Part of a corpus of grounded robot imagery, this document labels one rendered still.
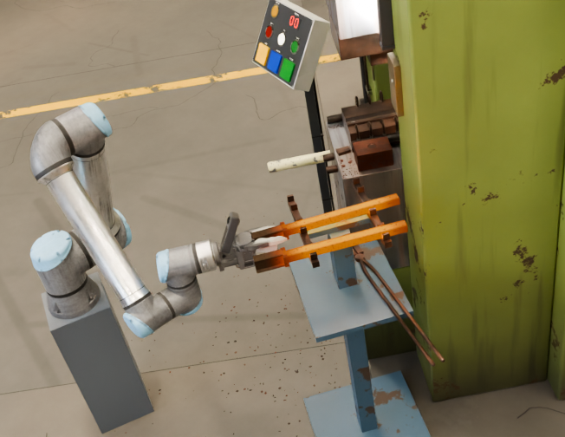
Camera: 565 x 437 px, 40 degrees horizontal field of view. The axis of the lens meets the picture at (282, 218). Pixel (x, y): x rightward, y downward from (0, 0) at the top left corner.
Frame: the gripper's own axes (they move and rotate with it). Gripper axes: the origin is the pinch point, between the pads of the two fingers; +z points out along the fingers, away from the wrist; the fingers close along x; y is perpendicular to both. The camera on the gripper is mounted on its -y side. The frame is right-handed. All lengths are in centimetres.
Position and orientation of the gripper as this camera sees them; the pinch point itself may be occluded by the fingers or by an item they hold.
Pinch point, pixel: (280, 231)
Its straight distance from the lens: 222.3
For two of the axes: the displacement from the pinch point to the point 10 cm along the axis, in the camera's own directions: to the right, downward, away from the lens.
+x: 1.5, 4.4, -8.8
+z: 9.7, -2.3, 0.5
